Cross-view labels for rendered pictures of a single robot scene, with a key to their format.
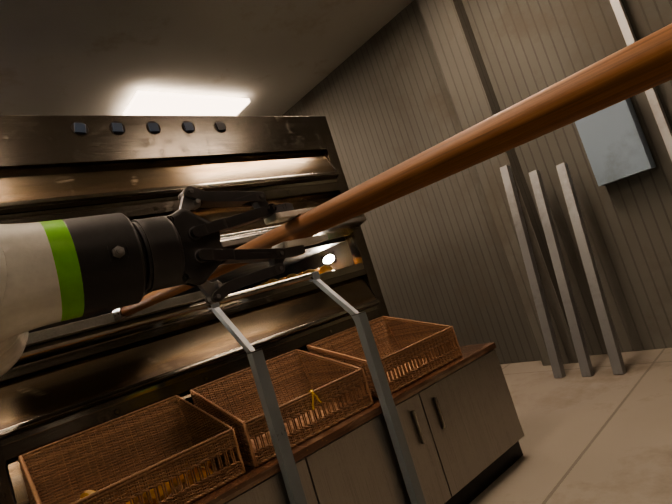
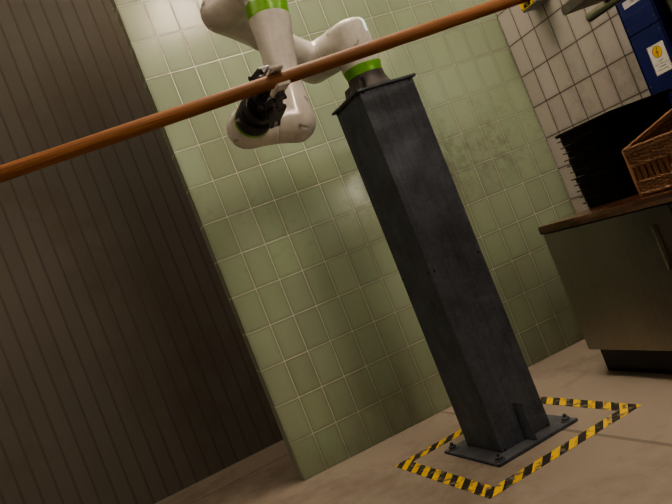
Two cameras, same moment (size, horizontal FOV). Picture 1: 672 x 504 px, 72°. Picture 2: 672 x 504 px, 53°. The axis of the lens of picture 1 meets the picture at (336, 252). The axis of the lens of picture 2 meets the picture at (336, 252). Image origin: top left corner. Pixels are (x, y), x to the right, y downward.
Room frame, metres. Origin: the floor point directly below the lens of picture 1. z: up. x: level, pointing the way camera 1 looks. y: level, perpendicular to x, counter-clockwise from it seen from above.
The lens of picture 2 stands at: (1.07, -1.31, 0.75)
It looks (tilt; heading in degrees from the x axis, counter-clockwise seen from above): 0 degrees down; 110
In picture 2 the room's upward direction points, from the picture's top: 22 degrees counter-clockwise
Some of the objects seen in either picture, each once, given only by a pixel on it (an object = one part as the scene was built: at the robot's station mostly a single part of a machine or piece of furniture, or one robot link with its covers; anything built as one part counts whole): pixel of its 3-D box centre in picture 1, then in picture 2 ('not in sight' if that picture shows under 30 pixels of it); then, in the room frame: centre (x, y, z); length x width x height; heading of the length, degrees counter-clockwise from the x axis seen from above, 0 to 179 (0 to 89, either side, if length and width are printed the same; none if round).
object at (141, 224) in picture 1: (178, 249); (262, 104); (0.49, 0.16, 1.15); 0.09 x 0.07 x 0.08; 129
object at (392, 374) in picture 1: (383, 350); not in sight; (2.33, -0.08, 0.72); 0.56 x 0.49 x 0.28; 129
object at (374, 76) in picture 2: not in sight; (362, 91); (0.55, 0.89, 1.23); 0.26 x 0.15 x 0.06; 133
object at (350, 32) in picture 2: not in sight; (351, 51); (0.58, 0.85, 1.36); 0.16 x 0.13 x 0.19; 166
